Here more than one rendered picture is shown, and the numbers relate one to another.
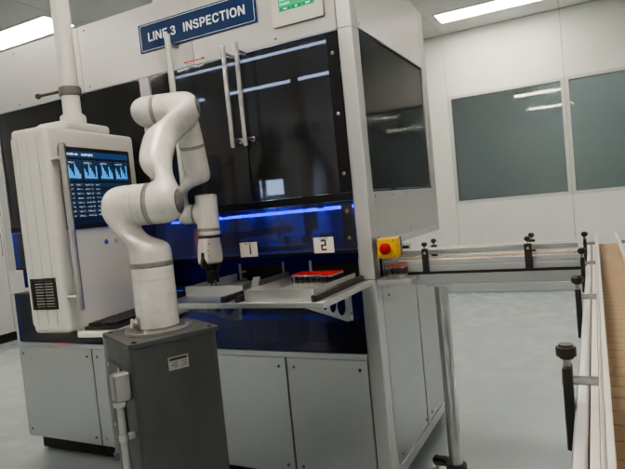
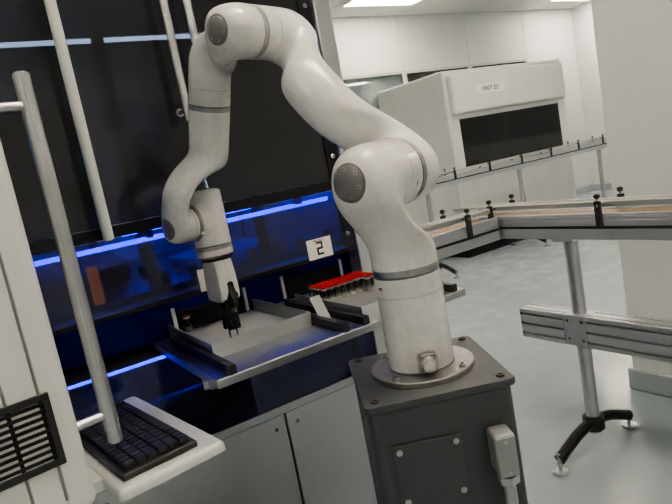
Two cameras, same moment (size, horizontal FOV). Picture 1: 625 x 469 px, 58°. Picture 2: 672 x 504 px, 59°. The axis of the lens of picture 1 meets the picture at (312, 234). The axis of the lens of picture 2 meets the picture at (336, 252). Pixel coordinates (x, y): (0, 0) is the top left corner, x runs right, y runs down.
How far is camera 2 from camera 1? 184 cm
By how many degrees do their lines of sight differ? 58
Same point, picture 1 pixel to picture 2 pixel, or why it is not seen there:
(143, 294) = (439, 311)
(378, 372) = not seen: hidden behind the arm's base
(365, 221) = not seen: hidden behind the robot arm
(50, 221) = (19, 260)
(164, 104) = (284, 23)
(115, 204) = (399, 169)
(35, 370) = not seen: outside the picture
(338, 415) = (356, 453)
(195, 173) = (224, 151)
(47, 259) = (18, 353)
